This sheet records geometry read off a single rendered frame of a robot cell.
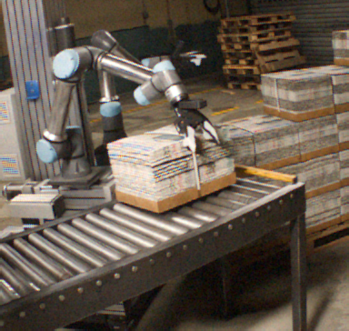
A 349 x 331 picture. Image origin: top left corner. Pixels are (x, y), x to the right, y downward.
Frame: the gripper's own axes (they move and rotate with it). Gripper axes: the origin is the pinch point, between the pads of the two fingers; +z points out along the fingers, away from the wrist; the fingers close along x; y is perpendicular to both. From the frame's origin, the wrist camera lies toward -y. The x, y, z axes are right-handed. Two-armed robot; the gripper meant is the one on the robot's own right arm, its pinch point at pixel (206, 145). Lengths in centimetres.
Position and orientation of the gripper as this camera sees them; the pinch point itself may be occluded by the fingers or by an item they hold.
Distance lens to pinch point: 195.0
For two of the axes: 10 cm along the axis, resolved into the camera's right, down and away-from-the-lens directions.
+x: -7.8, 2.6, -5.7
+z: 4.3, 8.8, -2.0
